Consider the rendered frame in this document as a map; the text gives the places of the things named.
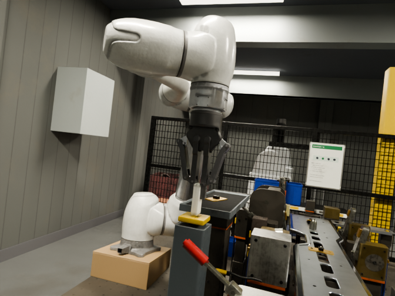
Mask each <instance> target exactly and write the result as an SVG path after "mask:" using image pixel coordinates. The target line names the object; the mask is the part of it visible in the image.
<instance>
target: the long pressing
mask: <svg viewBox="0 0 395 296"><path fill-rule="evenodd" d="M310 218H311V219H315V220H316V221H317V229H316V230H311V229H309V225H310V222H309V221H307V220H309V219H310ZM289 231H290V232H292V233H295V234H297V235H299V236H302V237H304V240H305V243H301V244H295V245H293V265H294V287H295V296H330V295H329V294H334V295H339V296H372V294H371V293H370V291H369V289H368V288H367V286H366V285H365V283H364V281H363V280H362V278H361V276H360V275H359V273H358V272H357V270H356V269H355V267H354V265H353V264H352V262H351V261H350V259H349V257H348V256H347V254H346V252H345V251H344V249H343V247H342V246H341V244H340V243H342V242H343V239H342V237H341V235H340V234H339V233H338V231H337V230H336V228H335V227H334V225H333V224H332V222H331V221H329V220H325V219H322V218H315V217H308V216H301V215H297V214H293V213H290V214H289ZM310 232H312V233H317V235H314V234H311V233H310ZM312 237H316V238H319V239H320V241H319V240H314V239H312ZM314 243H320V244H321V245H322V247H323V248H324V250H329V251H332V252H333V253H334V255H331V254H325V253H320V252H316V251H310V250H309V249H308V247H314V248H315V246H314ZM317 253H320V254H324V255H326V257H327V260H328V262H329V264H328V263H322V262H320V261H319V259H318V256H317ZM320 265H326V266H329V267H331V269H332V272H333V274H330V273H325V272H323V271H322V268H321V266H320ZM341 266H342V267H341ZM324 278H331V279H334V280H336V282H337V285H338V287H339V289H335V288H330V287H328V286H327V285H326V282H325V279H324ZM313 285H314V286H315V287H314V286H313Z"/></svg>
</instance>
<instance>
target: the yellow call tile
mask: <svg viewBox="0 0 395 296"><path fill-rule="evenodd" d="M178 221H181V222H184V223H188V224H189V225H191V226H203V225H205V224H206V223H207V222H208V221H210V216H207V215H204V214H198V215H192V214H191V212H186V213H184V214H182V215H180V216H179V217H178Z"/></svg>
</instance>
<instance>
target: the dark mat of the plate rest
mask: <svg viewBox="0 0 395 296"><path fill-rule="evenodd" d="M215 195H217V196H220V197H223V198H226V199H227V200H222V201H209V200H202V205H201V207H204V208H211V209H215V210H221V211H228V212H230V211H231V210H232V209H234V208H235V207H236V206H237V205H238V204H239V203H240V202H241V201H242V200H243V199H245V198H246V197H247V196H240V195H235V194H228V193H221V192H216V191H214V192H212V193H210V194H207V195H206V198H211V197H213V196H215ZM186 204H187V205H192V201H191V202H189V203H186Z"/></svg>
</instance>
